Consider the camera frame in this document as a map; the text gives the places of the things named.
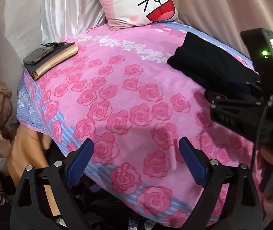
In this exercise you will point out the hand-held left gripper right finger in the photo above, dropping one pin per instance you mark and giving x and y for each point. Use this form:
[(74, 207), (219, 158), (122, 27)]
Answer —
[(192, 161)]

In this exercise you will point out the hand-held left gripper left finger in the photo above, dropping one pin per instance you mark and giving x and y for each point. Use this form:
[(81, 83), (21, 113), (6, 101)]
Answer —
[(80, 163)]

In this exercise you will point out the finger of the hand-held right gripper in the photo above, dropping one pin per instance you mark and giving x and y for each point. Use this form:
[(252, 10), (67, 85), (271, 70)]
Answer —
[(232, 103), (240, 87)]

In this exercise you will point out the black pants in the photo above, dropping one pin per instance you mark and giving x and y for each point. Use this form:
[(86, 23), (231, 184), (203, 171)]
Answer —
[(206, 60)]

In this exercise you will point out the tan cloth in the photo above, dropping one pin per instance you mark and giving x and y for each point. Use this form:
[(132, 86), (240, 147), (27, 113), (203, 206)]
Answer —
[(26, 148)]

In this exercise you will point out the pink rose bed sheet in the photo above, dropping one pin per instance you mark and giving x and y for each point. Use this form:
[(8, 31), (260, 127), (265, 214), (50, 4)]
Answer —
[(127, 95)]

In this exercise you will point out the beige curtain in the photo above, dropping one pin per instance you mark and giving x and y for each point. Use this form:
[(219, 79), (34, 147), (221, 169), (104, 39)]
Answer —
[(222, 4)]

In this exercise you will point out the dark book gilt edges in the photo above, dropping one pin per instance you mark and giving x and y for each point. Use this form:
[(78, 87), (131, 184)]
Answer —
[(55, 61)]

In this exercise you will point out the dark smartphone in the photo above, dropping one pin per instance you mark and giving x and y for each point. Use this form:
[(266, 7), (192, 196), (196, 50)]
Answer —
[(37, 55)]

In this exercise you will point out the black key bunch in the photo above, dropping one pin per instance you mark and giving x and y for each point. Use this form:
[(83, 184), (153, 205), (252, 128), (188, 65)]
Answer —
[(55, 44)]

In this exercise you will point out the cartoon face pillow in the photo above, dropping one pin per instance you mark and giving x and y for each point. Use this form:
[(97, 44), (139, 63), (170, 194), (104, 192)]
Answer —
[(136, 2)]

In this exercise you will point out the white satin curtain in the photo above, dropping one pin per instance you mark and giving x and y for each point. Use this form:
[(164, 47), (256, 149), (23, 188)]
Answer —
[(62, 12)]

